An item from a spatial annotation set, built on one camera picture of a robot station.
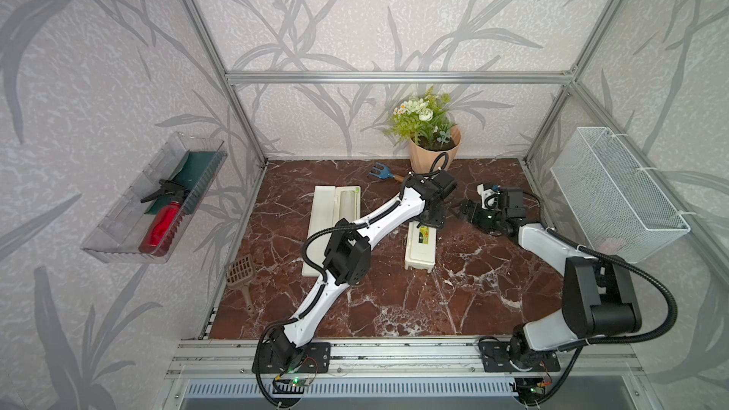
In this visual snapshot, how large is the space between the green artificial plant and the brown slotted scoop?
2.21ft

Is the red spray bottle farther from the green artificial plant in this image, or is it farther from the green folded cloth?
the green artificial plant

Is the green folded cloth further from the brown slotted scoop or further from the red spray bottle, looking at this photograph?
the brown slotted scoop

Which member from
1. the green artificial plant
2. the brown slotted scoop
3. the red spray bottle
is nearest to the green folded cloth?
the red spray bottle

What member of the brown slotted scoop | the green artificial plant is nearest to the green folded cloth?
the brown slotted scoop

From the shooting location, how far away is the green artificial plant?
3.11 feet

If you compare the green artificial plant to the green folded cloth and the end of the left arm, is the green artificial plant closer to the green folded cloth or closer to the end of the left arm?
the end of the left arm

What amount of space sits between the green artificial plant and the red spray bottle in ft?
2.12

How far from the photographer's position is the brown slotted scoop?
0.85 m

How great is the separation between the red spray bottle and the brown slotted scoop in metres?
0.32

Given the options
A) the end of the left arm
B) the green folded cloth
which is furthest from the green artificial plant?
the green folded cloth

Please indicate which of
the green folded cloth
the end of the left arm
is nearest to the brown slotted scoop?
the green folded cloth

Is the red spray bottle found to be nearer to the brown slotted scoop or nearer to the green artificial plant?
the brown slotted scoop

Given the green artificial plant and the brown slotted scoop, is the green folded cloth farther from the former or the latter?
the green artificial plant

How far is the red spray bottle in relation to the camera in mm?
569
